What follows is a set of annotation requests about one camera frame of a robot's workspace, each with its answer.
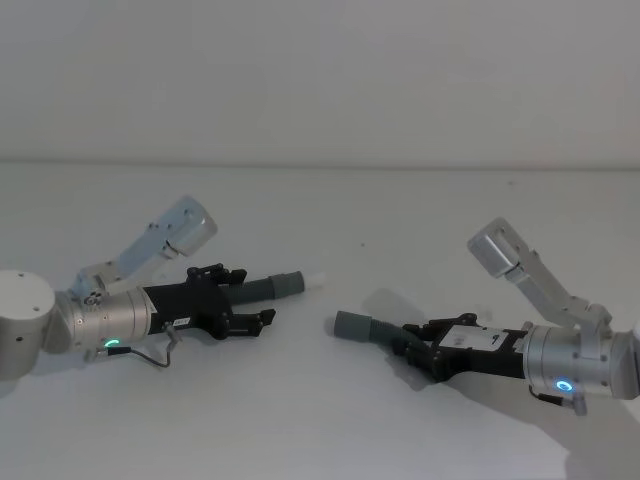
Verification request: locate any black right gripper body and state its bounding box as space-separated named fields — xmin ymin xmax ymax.
xmin=431 ymin=321 xmax=534 ymax=384

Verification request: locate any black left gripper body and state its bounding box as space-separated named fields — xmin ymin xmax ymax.
xmin=143 ymin=278 xmax=235 ymax=342

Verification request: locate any grey tube with white tip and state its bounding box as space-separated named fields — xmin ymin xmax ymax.
xmin=231 ymin=269 xmax=327 ymax=306

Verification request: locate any grey ribbed tube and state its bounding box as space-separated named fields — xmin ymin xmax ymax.
xmin=333 ymin=310 xmax=417 ymax=352

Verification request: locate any white table cloth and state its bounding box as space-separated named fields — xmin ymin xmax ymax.
xmin=0 ymin=158 xmax=640 ymax=480

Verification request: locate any white curtain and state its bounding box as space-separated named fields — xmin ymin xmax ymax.
xmin=0 ymin=0 xmax=640 ymax=165

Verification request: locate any thin dark left gripper cable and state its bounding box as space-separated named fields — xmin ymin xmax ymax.
xmin=92 ymin=332 xmax=182 ymax=372

